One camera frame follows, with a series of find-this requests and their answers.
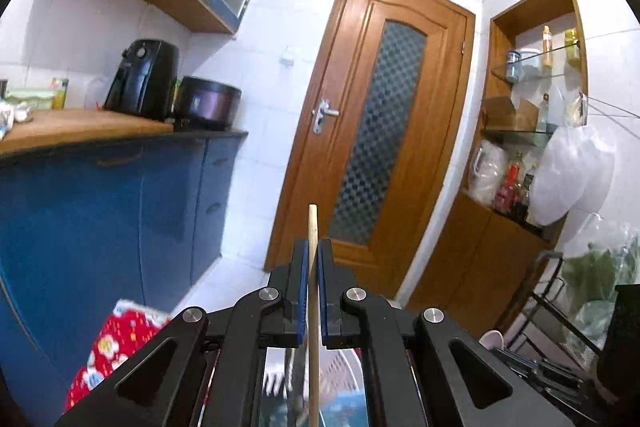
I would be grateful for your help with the small hanging plastic bag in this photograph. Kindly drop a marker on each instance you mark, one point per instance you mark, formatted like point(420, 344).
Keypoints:
point(575, 112)

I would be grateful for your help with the dark bulky object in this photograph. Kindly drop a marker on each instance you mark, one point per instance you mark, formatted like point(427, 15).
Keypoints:
point(622, 342)

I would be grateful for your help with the yellow can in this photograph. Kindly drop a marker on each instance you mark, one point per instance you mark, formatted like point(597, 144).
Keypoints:
point(59, 94)

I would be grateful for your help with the green lidded container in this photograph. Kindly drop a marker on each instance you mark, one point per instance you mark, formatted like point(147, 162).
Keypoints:
point(30, 97)

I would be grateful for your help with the red labelled bottle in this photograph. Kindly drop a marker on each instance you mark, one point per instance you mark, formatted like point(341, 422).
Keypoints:
point(507, 187)

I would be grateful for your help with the wooden shelf cabinet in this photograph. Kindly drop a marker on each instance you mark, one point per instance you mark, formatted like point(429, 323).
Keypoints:
point(475, 257)

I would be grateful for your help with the dark rice cooker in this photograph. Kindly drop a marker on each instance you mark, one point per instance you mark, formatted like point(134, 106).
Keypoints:
point(207, 102)

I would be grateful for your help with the white wall switch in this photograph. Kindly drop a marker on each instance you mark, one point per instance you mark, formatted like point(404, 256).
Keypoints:
point(287, 57)

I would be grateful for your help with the yellow-green jar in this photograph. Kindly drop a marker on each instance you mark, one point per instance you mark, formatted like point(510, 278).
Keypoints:
point(572, 47)

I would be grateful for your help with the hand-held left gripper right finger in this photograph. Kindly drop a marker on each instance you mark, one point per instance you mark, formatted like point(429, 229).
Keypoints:
point(324, 297)

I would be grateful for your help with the wooden chopstick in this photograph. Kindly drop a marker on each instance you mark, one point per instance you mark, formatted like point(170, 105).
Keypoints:
point(313, 227)

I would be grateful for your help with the green bottle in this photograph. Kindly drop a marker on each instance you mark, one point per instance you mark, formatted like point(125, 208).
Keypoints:
point(176, 94)

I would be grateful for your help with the red printed tablecloth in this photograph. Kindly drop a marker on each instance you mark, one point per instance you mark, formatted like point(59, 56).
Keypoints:
point(115, 342)

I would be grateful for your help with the black metal rack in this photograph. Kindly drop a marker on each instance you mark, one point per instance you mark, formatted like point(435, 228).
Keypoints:
point(547, 255)

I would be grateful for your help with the black air fryer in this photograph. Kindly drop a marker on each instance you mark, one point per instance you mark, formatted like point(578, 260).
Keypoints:
point(142, 77)

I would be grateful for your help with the pale fork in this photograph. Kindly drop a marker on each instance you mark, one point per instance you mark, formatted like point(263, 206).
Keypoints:
point(275, 384)

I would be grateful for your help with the cardboard box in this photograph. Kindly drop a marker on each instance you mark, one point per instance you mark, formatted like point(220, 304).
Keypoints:
point(507, 114)

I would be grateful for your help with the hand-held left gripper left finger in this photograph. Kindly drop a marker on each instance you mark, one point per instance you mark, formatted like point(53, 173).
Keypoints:
point(301, 297)

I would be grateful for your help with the small pale bowl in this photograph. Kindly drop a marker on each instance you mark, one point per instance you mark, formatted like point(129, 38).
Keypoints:
point(492, 339)

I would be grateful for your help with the blue jar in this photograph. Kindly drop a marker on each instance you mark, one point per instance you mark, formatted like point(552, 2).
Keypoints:
point(512, 67)

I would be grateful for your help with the bag of green vegetables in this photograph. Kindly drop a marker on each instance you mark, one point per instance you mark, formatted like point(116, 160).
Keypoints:
point(595, 272)

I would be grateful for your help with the white plastic bag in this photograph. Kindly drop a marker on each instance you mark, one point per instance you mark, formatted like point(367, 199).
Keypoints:
point(570, 177)

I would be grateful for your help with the yellow bottle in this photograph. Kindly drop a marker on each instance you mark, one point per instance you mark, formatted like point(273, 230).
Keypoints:
point(547, 47)

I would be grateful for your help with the white lidded container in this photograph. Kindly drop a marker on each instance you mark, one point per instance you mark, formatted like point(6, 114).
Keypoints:
point(530, 59)

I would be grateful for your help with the blue base cabinet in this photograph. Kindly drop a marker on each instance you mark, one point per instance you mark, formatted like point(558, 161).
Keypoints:
point(100, 217)

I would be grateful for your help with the clear glass bottle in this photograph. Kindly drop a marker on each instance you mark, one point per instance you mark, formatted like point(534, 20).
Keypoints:
point(543, 117)

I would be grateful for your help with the white plastic basket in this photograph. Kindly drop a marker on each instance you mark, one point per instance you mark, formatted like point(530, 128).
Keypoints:
point(340, 372)

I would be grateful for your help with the white patterned dish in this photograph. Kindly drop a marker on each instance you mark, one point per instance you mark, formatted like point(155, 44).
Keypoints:
point(15, 119)

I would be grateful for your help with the blue plastic utensil holder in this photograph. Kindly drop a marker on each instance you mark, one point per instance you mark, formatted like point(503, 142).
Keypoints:
point(345, 409)

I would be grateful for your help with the grey metal utensil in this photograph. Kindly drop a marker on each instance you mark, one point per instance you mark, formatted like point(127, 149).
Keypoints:
point(296, 382)

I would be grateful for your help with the clear plastic jug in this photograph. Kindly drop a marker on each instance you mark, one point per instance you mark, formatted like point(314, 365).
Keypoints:
point(485, 174)

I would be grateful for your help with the dark bottle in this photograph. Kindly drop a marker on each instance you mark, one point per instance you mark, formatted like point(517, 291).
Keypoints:
point(525, 197)

